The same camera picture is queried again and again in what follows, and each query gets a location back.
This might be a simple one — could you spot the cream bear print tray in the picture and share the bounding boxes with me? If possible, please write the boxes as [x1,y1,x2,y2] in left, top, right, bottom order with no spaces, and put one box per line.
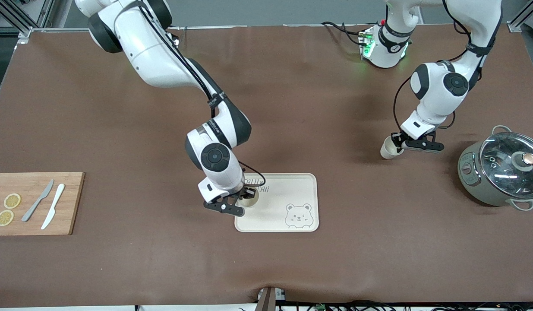
[235,173,319,233]

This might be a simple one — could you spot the grey-green electric cooking pot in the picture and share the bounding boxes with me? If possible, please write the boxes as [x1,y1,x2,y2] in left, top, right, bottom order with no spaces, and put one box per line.
[457,125,533,211]

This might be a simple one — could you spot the glass pot lid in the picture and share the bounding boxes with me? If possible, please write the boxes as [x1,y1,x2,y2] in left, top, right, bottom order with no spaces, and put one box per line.
[479,132,533,200]

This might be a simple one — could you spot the wooden cutting board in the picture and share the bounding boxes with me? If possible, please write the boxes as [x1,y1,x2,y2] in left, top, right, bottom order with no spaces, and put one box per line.
[0,172,85,236]

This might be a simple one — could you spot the white plastic knife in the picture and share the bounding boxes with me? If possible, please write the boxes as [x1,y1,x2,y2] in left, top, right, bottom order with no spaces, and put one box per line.
[41,183,66,230]

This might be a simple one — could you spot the grey plastic knife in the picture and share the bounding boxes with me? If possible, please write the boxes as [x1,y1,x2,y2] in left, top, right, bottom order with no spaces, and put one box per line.
[21,179,55,222]

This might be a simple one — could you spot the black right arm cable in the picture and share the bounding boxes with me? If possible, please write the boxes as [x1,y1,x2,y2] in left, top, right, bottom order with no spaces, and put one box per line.
[132,0,267,189]

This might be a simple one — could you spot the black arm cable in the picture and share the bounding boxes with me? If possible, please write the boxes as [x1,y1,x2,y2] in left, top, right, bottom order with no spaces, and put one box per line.
[132,0,267,189]
[393,0,504,134]

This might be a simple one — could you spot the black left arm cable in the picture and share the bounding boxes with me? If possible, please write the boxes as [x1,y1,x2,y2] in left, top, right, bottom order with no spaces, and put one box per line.
[393,0,504,134]

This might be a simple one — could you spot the metal table edge bracket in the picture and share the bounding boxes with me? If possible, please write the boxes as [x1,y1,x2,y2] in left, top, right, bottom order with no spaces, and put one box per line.
[255,286,287,311]

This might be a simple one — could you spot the black left base cables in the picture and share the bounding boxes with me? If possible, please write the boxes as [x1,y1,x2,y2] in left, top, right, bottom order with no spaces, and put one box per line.
[321,20,367,46]

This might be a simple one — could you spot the aluminium frame profile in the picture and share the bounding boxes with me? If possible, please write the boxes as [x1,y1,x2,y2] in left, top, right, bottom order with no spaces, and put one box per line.
[0,0,56,38]
[508,0,533,33]

